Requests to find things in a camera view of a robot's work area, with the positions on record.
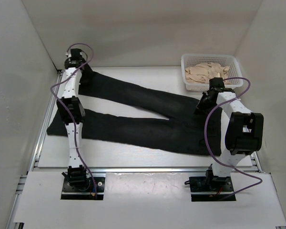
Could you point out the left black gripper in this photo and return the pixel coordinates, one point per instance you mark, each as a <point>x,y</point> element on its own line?
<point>87,70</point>

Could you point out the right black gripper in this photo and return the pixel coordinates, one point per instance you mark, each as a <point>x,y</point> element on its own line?
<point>200,109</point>

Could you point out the black trousers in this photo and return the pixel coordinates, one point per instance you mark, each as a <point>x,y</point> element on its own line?
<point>178,131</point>

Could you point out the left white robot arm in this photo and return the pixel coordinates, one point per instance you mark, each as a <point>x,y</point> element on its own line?
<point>72,114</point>

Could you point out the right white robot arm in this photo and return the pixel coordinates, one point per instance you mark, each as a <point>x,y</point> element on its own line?
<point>243,135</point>

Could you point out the beige trousers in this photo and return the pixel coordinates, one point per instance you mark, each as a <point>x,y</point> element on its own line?
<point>203,72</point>

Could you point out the white plastic basket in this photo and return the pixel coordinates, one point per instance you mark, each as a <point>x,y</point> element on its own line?
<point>234,75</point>

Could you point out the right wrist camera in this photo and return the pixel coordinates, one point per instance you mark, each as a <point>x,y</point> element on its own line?
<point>215,83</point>

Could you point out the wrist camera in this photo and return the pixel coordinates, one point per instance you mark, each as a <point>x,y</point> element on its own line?
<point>74,54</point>
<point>215,83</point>

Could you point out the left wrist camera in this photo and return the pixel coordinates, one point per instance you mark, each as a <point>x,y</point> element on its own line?
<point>74,54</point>

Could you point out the right aluminium frame rail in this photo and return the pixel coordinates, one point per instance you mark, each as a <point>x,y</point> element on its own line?
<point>255,160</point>

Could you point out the aluminium frame rail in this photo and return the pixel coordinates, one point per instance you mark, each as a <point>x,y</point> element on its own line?
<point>36,115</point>
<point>255,160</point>

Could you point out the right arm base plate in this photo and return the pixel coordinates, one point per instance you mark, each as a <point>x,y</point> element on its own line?
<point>204,189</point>

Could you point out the front aluminium rail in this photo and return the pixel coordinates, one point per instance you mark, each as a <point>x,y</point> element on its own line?
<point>253,168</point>

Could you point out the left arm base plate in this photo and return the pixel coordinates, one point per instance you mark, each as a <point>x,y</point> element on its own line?
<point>97,188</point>

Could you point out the left aluminium frame rail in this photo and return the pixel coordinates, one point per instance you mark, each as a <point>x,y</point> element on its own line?
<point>36,115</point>

